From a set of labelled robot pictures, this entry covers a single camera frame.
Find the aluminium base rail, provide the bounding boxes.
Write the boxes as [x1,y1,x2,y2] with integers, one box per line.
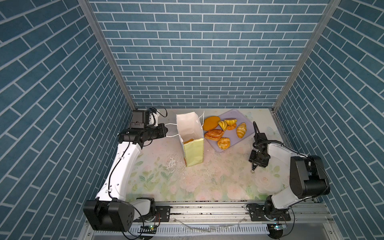
[80,200,334,226]

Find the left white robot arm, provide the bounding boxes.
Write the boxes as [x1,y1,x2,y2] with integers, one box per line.
[83,124,168,233]

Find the yellow orange croissant bun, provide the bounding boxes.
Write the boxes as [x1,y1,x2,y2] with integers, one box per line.
[224,119,237,131]

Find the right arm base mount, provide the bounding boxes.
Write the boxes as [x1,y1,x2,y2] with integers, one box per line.
[245,203,291,222]

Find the yellow shell bun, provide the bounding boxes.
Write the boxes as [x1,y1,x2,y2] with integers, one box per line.
[218,121,228,131]

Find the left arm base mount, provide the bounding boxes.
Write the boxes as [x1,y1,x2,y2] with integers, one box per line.
[133,198,171,223]

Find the paper gift bag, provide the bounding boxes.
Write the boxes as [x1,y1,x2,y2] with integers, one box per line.
[165,112,205,167]

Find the round orange flat bread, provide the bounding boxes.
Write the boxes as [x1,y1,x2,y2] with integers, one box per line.
[203,116,221,132]

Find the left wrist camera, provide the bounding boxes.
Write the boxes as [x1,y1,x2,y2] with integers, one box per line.
[148,108,160,127]

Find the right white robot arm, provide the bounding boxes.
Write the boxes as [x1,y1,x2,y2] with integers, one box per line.
[249,140,331,221]

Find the striped oval bread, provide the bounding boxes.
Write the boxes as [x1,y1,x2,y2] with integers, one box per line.
[236,123,247,139]

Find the glazed brown pastry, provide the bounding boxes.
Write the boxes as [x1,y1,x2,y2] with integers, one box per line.
[204,129,225,142]

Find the small round knotted bun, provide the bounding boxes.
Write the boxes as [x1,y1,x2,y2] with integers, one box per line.
[217,138,231,150]

